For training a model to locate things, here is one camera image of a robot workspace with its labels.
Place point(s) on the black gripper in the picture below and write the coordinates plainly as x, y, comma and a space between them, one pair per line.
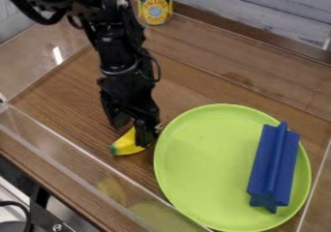
126, 99

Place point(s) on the yellow toy banana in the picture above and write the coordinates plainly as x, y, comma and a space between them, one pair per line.
125, 145

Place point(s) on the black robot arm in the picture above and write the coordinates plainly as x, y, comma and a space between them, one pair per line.
130, 70

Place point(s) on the green plate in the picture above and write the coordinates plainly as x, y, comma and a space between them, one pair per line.
203, 163

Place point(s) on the blue star-shaped block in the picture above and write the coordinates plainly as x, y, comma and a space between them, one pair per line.
270, 183

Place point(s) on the yellow labelled tin can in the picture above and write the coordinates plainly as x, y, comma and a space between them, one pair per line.
156, 11

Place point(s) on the clear acrylic enclosure wall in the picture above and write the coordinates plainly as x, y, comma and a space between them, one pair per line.
55, 134

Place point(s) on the black metal bracket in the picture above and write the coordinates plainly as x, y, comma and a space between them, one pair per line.
42, 220

